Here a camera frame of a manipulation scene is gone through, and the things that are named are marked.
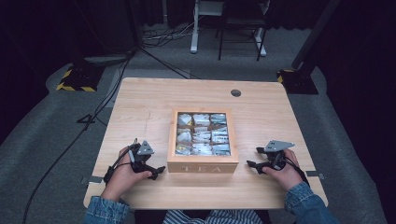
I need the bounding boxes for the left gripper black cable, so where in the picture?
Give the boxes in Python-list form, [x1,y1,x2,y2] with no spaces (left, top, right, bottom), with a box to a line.
[103,138,139,185]

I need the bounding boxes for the black stand base striped tape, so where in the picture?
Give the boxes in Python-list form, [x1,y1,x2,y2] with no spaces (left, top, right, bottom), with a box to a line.
[276,68,319,95]
[55,63,106,93]

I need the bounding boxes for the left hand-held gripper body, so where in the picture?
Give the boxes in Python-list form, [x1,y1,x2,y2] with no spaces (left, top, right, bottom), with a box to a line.
[128,139,156,174]

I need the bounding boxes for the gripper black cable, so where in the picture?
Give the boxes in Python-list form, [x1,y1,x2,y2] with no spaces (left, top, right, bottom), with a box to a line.
[103,138,139,185]
[281,156,311,188]

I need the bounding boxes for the person's right hand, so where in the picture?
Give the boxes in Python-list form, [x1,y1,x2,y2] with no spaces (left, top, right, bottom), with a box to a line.
[262,148,304,192]

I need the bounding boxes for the wooden tea box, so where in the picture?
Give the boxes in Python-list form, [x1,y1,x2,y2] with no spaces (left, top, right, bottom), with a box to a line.
[166,106,240,175]

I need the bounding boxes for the slanted dark metal pole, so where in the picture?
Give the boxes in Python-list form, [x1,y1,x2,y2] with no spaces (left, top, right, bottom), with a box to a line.
[290,0,343,72]

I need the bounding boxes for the person's striped clothing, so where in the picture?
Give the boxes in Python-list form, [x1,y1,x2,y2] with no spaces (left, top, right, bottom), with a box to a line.
[162,208,264,224]

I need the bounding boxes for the grey tape strip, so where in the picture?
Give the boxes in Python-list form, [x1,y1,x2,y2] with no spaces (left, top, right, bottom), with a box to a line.
[304,170,326,180]
[80,175,104,185]

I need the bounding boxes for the long black floor cable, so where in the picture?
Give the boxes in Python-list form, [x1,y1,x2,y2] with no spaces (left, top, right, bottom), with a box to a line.
[21,49,136,224]

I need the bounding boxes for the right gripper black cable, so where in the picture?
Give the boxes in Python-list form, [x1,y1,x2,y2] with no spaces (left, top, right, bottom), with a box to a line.
[281,156,311,188]

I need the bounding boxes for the tea bags in compartments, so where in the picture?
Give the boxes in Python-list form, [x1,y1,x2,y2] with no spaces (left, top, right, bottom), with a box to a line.
[175,112,232,157]

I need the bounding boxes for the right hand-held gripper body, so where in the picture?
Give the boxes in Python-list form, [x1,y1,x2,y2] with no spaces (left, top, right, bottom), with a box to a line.
[262,139,296,172]

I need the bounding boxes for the person's left hand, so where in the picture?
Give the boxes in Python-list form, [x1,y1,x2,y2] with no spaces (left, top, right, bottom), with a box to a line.
[100,146,154,203]

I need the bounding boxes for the black metal chair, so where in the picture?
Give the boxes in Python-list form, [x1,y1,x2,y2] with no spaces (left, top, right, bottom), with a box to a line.
[217,0,269,63]

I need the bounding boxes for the bundle of floor cables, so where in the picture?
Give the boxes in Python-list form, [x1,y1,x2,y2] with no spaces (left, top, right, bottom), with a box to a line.
[141,17,204,80]

